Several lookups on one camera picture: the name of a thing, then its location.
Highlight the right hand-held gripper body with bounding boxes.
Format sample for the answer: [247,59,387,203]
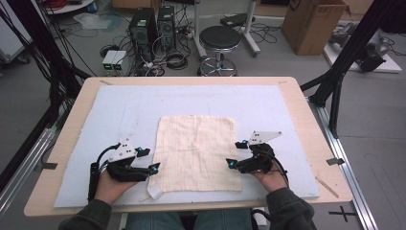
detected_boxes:
[237,129,283,175]

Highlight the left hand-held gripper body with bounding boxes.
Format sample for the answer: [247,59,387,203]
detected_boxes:
[105,138,151,183]

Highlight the cream cloth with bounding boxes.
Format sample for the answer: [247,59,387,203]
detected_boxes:
[139,114,243,201]

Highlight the person's right hand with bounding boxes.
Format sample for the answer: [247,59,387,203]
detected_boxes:
[251,162,288,194]

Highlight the person's left hand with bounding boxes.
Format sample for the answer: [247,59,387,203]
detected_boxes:
[95,171,139,205]

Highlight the person's left leg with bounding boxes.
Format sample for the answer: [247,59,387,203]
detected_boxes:
[124,211,181,230]

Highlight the person's leg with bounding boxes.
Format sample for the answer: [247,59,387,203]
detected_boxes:
[124,211,181,230]
[194,209,253,230]

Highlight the person's right leg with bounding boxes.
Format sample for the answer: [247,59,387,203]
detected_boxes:
[194,209,253,230]

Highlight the white power strip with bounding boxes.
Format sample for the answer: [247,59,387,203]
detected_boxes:
[255,207,268,228]

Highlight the white foam board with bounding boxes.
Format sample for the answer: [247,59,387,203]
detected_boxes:
[53,84,321,209]

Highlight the thin wooden stick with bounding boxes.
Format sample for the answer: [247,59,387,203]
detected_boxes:
[315,176,340,199]

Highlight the white power supply box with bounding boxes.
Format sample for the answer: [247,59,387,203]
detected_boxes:
[101,50,119,72]
[112,50,128,72]

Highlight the black cross tape mark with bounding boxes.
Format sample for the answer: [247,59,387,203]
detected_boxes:
[328,205,358,223]

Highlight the black round stool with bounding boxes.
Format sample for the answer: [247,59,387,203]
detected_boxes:
[196,25,243,78]

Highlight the wide black computer tower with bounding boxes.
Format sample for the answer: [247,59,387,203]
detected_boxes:
[128,7,159,61]

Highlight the narrow black computer tower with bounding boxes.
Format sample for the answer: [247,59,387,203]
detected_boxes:
[157,5,177,52]

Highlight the flat black device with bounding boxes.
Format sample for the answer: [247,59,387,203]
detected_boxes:
[219,12,257,28]

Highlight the brown cardboard box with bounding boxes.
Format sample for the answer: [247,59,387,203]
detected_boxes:
[281,0,351,57]

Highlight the clear plastic bag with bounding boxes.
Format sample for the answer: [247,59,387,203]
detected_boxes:
[73,12,113,32]

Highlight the white round table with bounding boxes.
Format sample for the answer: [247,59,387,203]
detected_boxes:
[42,0,97,15]

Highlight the white base board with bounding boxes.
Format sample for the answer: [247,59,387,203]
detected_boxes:
[322,30,403,75]

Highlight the white panel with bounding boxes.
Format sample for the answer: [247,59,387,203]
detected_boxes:
[0,0,33,63]

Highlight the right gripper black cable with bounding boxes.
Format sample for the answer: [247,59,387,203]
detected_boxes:
[262,149,290,188]

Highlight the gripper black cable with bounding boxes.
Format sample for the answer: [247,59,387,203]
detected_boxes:
[262,149,290,188]
[87,142,122,203]

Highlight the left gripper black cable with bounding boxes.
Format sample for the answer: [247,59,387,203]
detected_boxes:
[87,142,122,203]

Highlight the thick black cable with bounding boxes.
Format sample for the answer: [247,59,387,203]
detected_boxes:
[250,209,272,230]

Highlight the aluminium rail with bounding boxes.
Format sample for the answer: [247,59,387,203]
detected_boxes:
[307,97,379,230]
[0,127,58,219]

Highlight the black cable coil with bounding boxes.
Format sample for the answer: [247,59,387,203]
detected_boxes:
[164,51,190,71]

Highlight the white desk frame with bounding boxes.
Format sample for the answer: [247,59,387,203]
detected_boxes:
[191,0,261,60]

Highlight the loose black cables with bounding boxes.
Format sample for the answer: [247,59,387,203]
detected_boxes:
[248,22,283,44]

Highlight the black metal frame strut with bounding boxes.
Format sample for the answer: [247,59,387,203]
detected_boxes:
[300,0,401,139]

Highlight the black frame with cables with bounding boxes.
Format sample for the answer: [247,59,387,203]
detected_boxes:
[0,0,92,193]

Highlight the red cable coil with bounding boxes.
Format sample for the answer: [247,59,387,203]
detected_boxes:
[44,0,66,10]

